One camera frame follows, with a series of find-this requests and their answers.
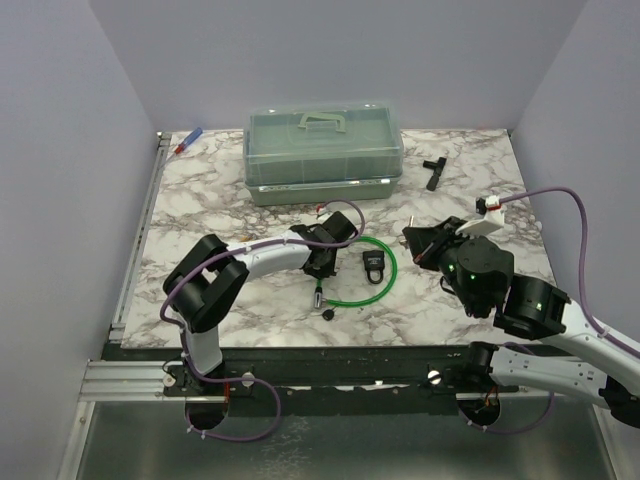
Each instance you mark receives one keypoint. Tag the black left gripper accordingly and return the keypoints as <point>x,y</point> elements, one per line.
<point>326,271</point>

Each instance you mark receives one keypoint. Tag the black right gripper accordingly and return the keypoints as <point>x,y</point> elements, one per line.
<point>425,242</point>

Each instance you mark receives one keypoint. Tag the green cable lock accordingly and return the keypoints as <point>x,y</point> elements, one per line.
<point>319,301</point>

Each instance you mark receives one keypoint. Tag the black padlock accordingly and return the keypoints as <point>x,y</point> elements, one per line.
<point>374,265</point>

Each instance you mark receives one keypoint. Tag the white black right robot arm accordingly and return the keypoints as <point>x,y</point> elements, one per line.
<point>481,276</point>

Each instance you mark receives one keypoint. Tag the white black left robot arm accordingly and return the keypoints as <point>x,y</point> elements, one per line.
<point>203,287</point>

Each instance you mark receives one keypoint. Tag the black head key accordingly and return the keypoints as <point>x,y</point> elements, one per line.
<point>328,315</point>

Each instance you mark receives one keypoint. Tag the translucent green plastic toolbox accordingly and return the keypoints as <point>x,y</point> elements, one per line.
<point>315,153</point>

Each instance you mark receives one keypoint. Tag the blue red screwdriver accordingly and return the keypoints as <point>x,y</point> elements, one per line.
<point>188,140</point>

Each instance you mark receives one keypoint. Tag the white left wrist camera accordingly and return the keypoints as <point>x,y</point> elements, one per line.
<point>323,211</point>

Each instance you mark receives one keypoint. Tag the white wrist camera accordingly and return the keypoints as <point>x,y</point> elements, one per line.
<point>491,218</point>
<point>323,211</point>

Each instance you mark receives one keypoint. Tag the black T-handle tool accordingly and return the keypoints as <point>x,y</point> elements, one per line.
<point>437,168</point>

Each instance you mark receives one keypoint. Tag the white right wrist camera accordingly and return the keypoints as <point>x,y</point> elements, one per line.
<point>491,218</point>

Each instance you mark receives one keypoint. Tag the black metal base rail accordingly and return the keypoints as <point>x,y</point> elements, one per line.
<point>338,381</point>

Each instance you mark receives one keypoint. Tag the left side aluminium rail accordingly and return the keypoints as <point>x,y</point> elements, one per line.
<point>123,302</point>

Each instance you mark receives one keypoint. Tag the aluminium extrusion rail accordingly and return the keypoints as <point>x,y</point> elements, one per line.
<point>125,381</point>

